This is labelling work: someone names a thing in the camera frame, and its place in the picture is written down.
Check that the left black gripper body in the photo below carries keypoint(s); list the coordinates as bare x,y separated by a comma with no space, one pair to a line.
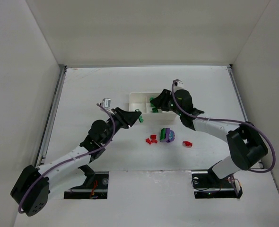
120,117

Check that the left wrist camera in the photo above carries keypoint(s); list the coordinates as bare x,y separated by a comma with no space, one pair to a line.
105,105

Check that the purple flower lego block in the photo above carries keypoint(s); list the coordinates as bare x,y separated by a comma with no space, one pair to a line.
170,136

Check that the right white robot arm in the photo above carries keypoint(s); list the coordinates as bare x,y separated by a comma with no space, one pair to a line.
245,144

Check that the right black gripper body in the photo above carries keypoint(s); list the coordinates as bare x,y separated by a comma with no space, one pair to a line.
165,100

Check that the red lego piece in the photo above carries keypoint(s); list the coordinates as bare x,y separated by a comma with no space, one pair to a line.
187,144

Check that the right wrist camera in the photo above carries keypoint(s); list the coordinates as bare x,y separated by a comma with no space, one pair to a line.
177,85

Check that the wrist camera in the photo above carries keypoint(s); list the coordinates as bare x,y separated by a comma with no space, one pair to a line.
105,105
177,85

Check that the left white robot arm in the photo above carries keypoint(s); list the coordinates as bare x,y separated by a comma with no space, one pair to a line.
35,184

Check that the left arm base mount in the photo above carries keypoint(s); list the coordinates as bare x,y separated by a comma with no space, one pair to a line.
94,187

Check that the red lego pieces cluster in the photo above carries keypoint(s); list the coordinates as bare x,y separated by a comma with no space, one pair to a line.
151,139

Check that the green lego plate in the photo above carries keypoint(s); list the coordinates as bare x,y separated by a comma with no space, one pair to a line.
163,134

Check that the white three-compartment tray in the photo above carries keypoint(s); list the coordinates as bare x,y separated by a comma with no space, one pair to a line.
141,101

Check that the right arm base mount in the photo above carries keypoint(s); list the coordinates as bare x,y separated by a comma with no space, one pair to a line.
207,185

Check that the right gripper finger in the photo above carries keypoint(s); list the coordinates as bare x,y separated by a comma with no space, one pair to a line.
165,107
162,99

